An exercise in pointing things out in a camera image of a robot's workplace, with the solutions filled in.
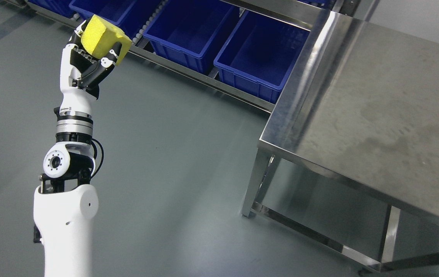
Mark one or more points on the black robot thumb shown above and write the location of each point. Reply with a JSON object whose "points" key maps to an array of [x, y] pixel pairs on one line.
{"points": [[100, 69]]}

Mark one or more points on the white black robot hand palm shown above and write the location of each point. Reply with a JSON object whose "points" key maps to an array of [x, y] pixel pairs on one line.
{"points": [[79, 70]]}

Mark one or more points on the yellow foam block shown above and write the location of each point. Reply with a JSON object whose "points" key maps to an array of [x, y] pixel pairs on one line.
{"points": [[101, 35]]}

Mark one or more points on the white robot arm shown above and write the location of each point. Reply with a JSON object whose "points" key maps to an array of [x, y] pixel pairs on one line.
{"points": [[65, 203]]}

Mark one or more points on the metal shelf rack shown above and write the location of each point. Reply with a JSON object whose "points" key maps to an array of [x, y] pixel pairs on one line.
{"points": [[59, 10]]}

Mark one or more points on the blue plastic bin left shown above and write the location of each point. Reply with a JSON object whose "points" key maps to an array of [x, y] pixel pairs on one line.
{"points": [[129, 15]]}

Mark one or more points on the blue plastic bin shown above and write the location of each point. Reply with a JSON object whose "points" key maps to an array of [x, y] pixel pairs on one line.
{"points": [[191, 32], [259, 55], [129, 15]]}

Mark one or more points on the blue plastic bin centre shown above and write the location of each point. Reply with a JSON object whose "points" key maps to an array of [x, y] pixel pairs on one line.
{"points": [[191, 32]]}

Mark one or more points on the blue plastic bin right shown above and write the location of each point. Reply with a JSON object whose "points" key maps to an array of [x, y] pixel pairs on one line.
{"points": [[259, 55]]}

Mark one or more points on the stainless steel table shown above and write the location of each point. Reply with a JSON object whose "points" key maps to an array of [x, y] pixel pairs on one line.
{"points": [[361, 107]]}

